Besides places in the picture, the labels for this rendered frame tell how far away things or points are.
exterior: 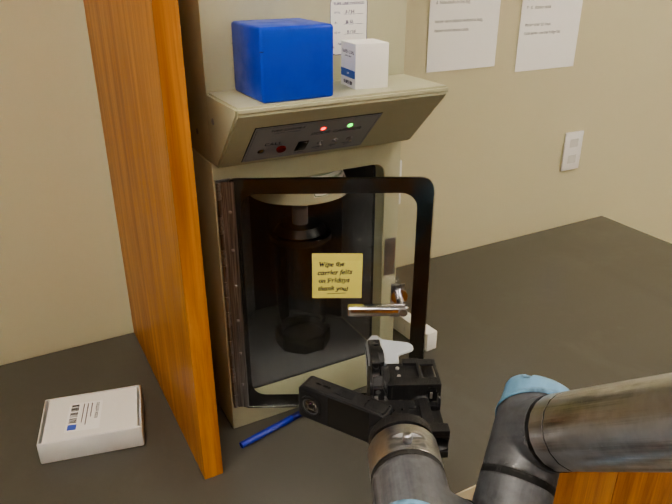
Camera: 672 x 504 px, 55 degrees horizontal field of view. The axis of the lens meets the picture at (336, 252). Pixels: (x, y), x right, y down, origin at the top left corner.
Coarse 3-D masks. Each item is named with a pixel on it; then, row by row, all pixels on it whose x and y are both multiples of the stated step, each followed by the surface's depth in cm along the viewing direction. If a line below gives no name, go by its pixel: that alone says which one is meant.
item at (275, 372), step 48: (240, 192) 92; (288, 192) 92; (336, 192) 92; (384, 192) 92; (432, 192) 93; (240, 240) 95; (288, 240) 95; (336, 240) 95; (384, 240) 96; (288, 288) 99; (384, 288) 99; (288, 336) 102; (336, 336) 102; (384, 336) 103; (288, 384) 106
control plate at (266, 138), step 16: (256, 128) 82; (272, 128) 83; (288, 128) 85; (304, 128) 86; (336, 128) 90; (352, 128) 91; (368, 128) 93; (256, 144) 86; (272, 144) 88; (288, 144) 89; (336, 144) 95; (352, 144) 96
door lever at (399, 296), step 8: (392, 296) 99; (400, 296) 98; (352, 304) 96; (360, 304) 96; (368, 304) 96; (376, 304) 96; (384, 304) 96; (392, 304) 96; (400, 304) 96; (352, 312) 95; (360, 312) 95; (368, 312) 95; (376, 312) 95; (384, 312) 95; (392, 312) 95; (400, 312) 95
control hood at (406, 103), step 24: (216, 96) 84; (240, 96) 84; (336, 96) 84; (360, 96) 85; (384, 96) 87; (408, 96) 89; (432, 96) 91; (216, 120) 85; (240, 120) 79; (264, 120) 81; (288, 120) 83; (312, 120) 85; (384, 120) 93; (408, 120) 96; (216, 144) 87; (240, 144) 85
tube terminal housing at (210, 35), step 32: (192, 0) 84; (224, 0) 83; (256, 0) 85; (288, 0) 87; (320, 0) 90; (384, 0) 94; (192, 32) 86; (224, 32) 85; (384, 32) 96; (192, 64) 89; (224, 64) 87; (192, 96) 92; (192, 128) 96; (288, 160) 96; (320, 160) 99; (352, 160) 102; (384, 160) 105; (224, 320) 102; (224, 352) 106; (224, 384) 110; (256, 416) 112
